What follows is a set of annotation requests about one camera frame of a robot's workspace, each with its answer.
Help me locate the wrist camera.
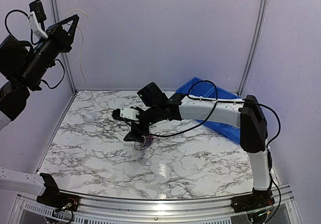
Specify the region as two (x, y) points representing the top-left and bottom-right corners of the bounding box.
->
(28, 0), (48, 39)
(112, 107), (140, 122)

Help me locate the yellow wire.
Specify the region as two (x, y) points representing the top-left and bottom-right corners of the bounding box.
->
(64, 9), (111, 121)

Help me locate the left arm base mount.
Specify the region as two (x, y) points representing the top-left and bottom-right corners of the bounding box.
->
(37, 173), (80, 211)

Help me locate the blue three-compartment bin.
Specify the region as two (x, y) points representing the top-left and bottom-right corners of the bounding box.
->
(176, 77), (242, 144)

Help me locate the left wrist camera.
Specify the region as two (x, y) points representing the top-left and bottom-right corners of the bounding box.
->
(28, 0), (48, 39)

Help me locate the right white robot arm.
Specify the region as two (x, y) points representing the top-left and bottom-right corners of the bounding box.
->
(113, 78), (272, 208)

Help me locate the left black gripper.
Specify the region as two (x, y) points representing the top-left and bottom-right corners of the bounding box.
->
(17, 13), (79, 86)

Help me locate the right aluminium frame post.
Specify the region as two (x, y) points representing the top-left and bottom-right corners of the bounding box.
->
(237, 0), (268, 95)

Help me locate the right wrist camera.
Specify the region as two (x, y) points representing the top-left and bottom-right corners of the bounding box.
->
(112, 107), (140, 122)

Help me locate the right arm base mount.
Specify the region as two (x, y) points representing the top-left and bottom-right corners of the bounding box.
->
(230, 189), (275, 213)

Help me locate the aluminium frame post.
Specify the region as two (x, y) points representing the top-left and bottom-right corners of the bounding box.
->
(50, 0), (77, 95)
(237, 0), (268, 95)

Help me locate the left aluminium frame post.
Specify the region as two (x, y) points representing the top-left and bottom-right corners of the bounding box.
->
(50, 0), (77, 95)

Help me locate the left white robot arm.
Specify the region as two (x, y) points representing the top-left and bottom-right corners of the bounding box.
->
(1, 14), (79, 206)

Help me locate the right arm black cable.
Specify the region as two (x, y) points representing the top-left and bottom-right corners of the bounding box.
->
(147, 80), (281, 211)

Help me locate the aluminium front rail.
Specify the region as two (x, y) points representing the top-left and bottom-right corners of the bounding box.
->
(15, 183), (295, 224)

